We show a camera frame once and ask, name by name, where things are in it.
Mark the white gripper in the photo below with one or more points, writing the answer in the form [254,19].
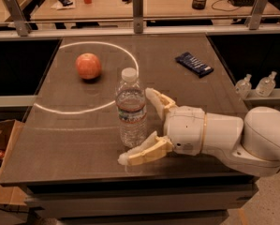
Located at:
[185,129]

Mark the clear plastic water bottle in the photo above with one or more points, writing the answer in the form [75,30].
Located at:
[131,107]

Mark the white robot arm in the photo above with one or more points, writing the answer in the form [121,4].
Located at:
[249,145]

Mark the clear sanitizer bottle left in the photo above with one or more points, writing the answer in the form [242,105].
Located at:
[243,86]

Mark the clear sanitizer bottle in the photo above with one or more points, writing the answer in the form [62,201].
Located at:
[243,86]
[266,85]

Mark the clear sanitizer bottle right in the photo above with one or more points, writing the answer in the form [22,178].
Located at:
[266,85]

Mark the blue snack bar wrapper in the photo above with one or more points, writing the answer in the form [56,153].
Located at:
[192,63]

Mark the red apple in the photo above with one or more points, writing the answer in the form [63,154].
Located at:
[88,66]

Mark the black mesh pen cup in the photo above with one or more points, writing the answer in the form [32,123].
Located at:
[199,4]

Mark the cardboard box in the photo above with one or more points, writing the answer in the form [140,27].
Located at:
[9,134]

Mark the metal rail bracket middle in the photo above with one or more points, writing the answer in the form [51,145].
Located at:
[138,16]

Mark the metal rail bracket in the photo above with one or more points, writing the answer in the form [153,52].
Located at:
[138,16]
[22,26]
[254,19]

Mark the metal rail bracket left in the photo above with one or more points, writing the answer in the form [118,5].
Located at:
[22,26]

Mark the metal rail bracket right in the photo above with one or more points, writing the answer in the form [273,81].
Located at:
[254,19]

